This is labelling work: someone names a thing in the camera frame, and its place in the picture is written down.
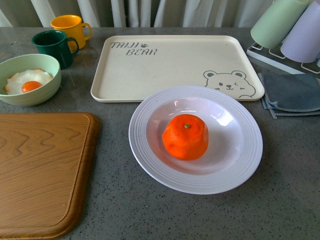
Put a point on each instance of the orange mandarin fruit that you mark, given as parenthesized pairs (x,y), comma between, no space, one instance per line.
(186,137)

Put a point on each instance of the white ridged plate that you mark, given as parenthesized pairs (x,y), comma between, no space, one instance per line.
(235,141)

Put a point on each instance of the cream bear tray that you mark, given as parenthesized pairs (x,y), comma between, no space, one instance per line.
(133,67)

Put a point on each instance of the wooden cutting board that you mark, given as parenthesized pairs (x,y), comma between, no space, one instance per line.
(45,165)

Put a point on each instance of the grey folded cloth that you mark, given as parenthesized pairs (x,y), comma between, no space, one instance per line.
(290,95)

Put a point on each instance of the yellow mug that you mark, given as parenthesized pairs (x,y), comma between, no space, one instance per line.
(74,27)

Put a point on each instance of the dark green mug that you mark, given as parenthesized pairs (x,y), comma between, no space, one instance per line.
(55,43)

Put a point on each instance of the fake fried egg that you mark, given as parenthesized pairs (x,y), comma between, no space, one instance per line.
(26,81)

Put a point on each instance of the light green cup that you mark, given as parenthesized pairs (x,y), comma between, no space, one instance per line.
(275,24)

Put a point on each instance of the light green bowl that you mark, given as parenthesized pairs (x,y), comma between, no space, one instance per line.
(26,62)

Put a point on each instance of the lavender cup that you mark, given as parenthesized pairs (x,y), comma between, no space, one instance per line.
(302,44)

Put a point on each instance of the grey white curtain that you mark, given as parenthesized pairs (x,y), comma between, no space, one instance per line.
(136,13)

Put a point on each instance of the white wire cup rack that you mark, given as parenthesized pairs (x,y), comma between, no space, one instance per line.
(275,58)

